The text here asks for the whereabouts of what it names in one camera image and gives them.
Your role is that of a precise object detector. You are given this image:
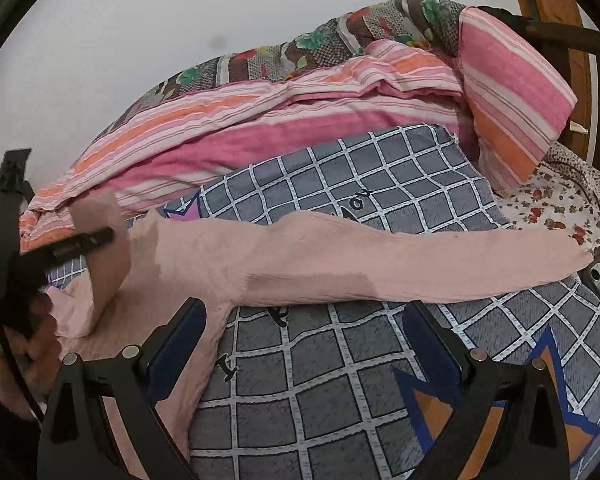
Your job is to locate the white floral bed sheet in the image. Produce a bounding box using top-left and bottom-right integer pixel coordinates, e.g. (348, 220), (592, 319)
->
(496, 143), (600, 255)

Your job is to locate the pink knit sweater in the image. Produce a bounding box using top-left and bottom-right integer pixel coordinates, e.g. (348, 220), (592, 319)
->
(50, 196), (592, 479)

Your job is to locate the dark wooden headboard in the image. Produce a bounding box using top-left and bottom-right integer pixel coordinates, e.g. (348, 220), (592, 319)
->
(488, 0), (600, 170)

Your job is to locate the pink orange striped quilt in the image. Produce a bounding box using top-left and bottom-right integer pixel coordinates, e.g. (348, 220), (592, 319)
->
(19, 40), (478, 252)

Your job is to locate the grey checked star blanket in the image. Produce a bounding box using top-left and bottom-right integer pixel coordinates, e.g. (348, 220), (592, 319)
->
(44, 122), (600, 480)

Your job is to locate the floral patchwork blanket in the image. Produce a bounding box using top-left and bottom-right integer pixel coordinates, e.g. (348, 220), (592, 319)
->
(99, 0), (465, 138)

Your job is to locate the pink striped pillow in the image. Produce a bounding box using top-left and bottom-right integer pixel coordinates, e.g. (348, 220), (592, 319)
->
(456, 6), (578, 196)

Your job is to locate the left hand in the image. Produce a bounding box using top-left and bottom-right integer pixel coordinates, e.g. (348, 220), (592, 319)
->
(0, 292), (61, 420)

